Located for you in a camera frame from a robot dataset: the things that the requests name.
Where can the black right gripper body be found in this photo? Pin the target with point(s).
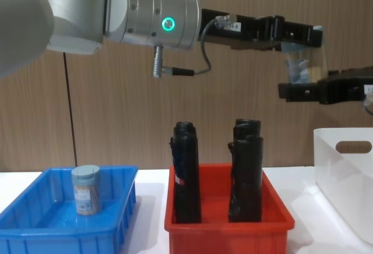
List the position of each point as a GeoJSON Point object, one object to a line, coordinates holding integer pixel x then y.
{"type": "Point", "coordinates": [346, 86]}

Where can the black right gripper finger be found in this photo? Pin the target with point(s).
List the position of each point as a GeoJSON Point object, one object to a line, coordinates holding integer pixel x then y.
{"type": "Point", "coordinates": [300, 91]}

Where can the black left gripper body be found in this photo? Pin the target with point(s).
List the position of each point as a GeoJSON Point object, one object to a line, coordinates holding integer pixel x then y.
{"type": "Point", "coordinates": [244, 28]}

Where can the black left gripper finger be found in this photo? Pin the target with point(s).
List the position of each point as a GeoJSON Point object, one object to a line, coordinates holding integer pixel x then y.
{"type": "Point", "coordinates": [294, 34]}
{"type": "Point", "coordinates": [253, 45]}

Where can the clear plastic bag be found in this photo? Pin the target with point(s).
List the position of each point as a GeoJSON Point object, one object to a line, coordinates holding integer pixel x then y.
{"type": "Point", "coordinates": [297, 67]}

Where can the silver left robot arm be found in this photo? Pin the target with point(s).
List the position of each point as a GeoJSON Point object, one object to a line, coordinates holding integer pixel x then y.
{"type": "Point", "coordinates": [87, 6]}

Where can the white plastic basket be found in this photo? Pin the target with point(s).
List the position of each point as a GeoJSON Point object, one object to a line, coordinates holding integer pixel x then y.
{"type": "Point", "coordinates": [341, 184]}

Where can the red plastic bin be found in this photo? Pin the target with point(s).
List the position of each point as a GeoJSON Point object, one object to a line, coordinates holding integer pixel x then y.
{"type": "Point", "coordinates": [227, 236]}

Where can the clear toothpick jar grey lid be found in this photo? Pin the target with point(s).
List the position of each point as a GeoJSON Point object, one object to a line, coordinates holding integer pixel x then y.
{"type": "Point", "coordinates": [86, 190]}

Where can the blue plastic bin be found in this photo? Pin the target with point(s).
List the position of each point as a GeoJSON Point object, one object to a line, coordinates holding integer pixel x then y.
{"type": "Point", "coordinates": [43, 233]}

